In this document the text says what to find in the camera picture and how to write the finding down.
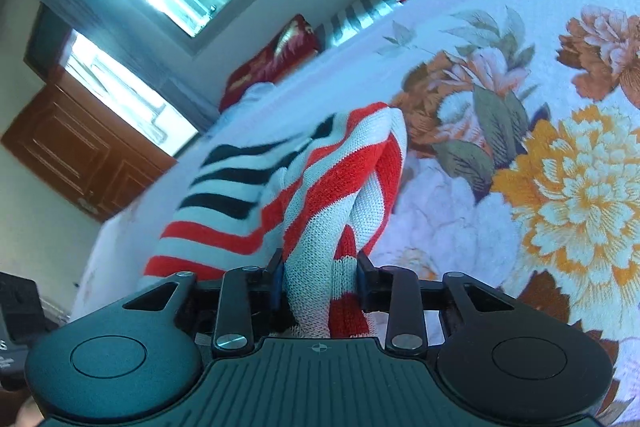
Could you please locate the striped knit sweater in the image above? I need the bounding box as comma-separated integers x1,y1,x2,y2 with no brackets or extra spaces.
142,103,407,338

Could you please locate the operator hand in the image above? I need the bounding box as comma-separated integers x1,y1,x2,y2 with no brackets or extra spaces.
13,397,43,427

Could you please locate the wooden door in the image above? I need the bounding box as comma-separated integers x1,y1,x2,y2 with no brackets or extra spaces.
1,66,176,222

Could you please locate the floral bed sheet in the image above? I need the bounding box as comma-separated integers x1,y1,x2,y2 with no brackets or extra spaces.
72,0,639,426

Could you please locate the red pillow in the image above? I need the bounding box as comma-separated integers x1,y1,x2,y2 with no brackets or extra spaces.
218,14,320,113

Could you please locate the striped cloth by bed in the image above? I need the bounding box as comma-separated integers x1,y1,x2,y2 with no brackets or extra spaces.
314,0,401,51

